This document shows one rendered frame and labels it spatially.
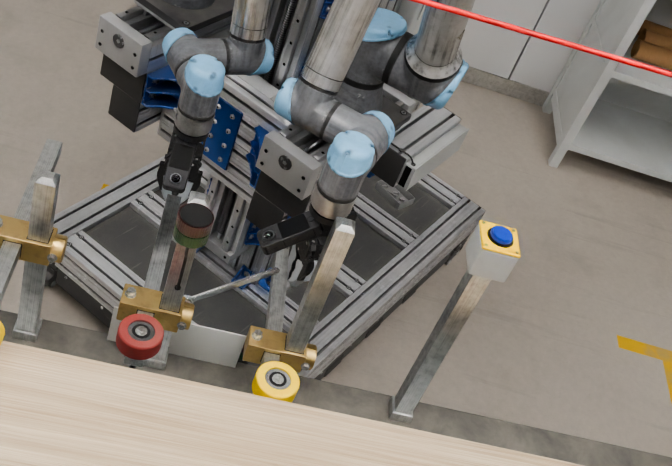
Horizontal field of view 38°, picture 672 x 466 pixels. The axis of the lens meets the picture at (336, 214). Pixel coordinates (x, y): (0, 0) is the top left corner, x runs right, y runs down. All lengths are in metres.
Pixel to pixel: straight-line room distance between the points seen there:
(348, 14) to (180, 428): 0.75
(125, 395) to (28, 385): 0.15
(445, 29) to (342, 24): 0.22
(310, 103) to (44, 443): 0.72
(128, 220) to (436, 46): 1.33
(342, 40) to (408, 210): 1.63
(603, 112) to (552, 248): 0.91
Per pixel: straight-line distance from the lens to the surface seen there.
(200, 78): 1.85
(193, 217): 1.59
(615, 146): 4.30
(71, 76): 3.76
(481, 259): 1.66
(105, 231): 2.86
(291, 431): 1.67
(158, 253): 1.92
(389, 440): 1.72
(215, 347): 1.94
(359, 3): 1.70
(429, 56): 1.91
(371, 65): 2.01
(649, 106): 4.63
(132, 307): 1.81
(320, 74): 1.73
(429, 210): 3.32
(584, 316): 3.60
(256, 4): 1.95
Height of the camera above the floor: 2.23
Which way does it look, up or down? 40 degrees down
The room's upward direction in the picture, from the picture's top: 22 degrees clockwise
